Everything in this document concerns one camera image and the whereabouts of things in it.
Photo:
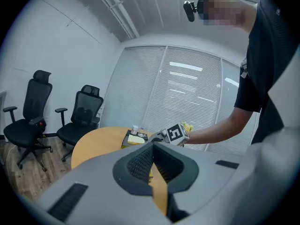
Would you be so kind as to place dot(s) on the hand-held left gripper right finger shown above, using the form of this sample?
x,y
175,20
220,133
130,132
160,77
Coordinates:
x,y
206,172

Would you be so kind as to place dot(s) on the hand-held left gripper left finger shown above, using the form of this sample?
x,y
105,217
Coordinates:
x,y
98,184

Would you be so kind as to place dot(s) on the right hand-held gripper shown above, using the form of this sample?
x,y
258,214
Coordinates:
x,y
177,133

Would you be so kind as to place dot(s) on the person's right forearm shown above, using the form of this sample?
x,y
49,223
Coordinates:
x,y
211,132

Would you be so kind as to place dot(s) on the clear glass cup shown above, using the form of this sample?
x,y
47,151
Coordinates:
x,y
141,132

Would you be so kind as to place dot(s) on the slice of bread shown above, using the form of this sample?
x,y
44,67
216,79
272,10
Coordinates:
x,y
135,140

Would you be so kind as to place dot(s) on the clear bottle white cap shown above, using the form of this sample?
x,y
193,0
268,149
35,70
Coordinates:
x,y
135,129

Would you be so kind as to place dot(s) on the yellow flower bouquet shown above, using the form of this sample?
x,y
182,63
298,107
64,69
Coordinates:
x,y
190,126

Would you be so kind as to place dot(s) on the round wooden table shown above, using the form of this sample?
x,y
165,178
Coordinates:
x,y
98,144

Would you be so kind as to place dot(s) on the glass partition with white blinds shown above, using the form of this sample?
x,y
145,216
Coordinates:
x,y
182,90

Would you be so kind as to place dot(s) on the black mesh office chair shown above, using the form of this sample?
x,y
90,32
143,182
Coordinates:
x,y
35,102
86,111

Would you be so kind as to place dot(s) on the white ceiling pipes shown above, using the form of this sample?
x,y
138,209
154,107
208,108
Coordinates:
x,y
122,13

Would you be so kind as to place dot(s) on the person's black shirt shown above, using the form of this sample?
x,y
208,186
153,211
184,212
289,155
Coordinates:
x,y
269,55

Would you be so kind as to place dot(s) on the person's head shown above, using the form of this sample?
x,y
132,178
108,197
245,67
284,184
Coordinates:
x,y
225,6

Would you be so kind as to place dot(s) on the black head-mounted camera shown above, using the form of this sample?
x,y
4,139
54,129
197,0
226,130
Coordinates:
x,y
189,10

